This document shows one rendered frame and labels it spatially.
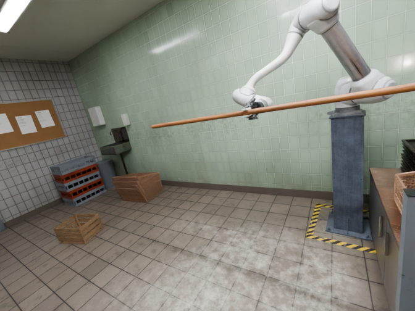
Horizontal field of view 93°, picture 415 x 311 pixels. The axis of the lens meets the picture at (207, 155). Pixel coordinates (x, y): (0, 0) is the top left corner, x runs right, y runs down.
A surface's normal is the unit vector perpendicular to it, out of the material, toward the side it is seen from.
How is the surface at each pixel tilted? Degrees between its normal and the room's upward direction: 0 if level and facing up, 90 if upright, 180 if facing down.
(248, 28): 90
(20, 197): 90
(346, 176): 90
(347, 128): 90
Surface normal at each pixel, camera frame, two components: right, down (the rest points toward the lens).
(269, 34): -0.51, 0.32
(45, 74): 0.83, -0.02
